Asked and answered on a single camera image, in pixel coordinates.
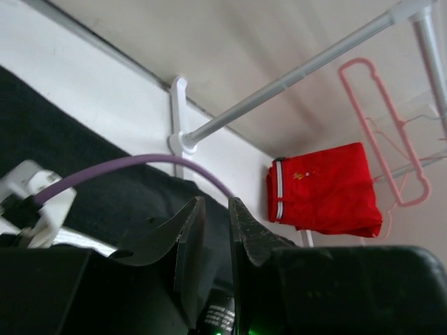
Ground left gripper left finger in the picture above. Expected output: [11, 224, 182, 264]
[1, 197, 205, 334]

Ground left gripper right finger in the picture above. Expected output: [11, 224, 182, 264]
[228, 198, 446, 334]

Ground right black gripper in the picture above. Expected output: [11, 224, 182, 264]
[195, 279, 251, 335]

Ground black trousers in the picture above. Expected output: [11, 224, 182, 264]
[1, 69, 233, 285]

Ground red garment on hanger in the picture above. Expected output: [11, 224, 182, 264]
[266, 142, 383, 238]

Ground pink hanger with garment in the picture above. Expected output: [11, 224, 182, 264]
[366, 117, 446, 241]

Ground pink empty hanger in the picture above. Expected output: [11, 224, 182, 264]
[338, 57, 432, 207]

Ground white metal clothes rack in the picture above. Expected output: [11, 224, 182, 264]
[167, 0, 447, 248]

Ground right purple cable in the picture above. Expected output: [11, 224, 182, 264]
[33, 153, 237, 207]

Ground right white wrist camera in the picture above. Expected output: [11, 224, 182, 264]
[1, 160, 77, 248]

